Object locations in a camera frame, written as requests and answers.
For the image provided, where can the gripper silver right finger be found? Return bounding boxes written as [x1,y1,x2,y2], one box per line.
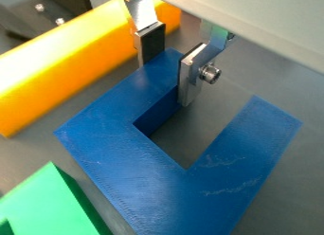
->
[177,22,235,106]

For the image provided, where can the yellow long bar block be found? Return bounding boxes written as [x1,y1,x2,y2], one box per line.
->
[0,0,183,138]

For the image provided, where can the blue U-shaped block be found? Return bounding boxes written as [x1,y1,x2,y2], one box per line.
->
[55,48,301,235]

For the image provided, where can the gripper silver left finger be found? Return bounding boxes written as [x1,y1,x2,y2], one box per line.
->
[124,0,165,66]

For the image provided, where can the black fixture block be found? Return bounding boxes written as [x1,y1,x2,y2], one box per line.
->
[0,0,92,40]

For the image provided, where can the green zigzag block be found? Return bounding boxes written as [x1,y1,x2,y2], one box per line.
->
[0,162,112,235]

